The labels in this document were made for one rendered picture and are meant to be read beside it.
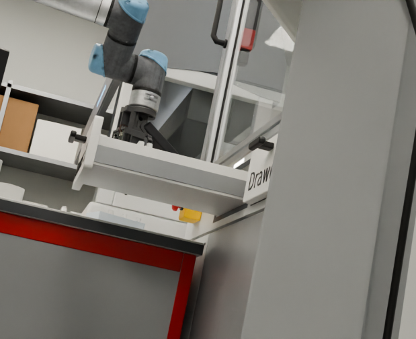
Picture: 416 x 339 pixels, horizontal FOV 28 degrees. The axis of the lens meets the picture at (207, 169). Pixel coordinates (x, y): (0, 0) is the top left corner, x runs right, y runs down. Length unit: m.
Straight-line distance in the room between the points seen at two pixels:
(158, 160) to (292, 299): 0.92
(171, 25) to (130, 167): 1.15
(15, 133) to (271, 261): 4.85
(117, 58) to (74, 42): 4.21
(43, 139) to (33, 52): 0.87
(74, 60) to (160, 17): 3.51
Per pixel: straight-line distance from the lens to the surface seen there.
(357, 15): 0.89
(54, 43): 6.28
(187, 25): 2.79
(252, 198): 1.61
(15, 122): 5.65
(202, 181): 1.71
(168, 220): 2.63
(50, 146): 5.61
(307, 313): 0.81
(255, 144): 1.54
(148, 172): 1.69
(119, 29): 2.06
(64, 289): 1.89
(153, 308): 1.91
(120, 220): 2.05
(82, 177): 1.77
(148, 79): 2.11
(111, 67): 2.10
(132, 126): 2.08
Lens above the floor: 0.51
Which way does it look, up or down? 13 degrees up
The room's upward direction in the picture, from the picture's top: 11 degrees clockwise
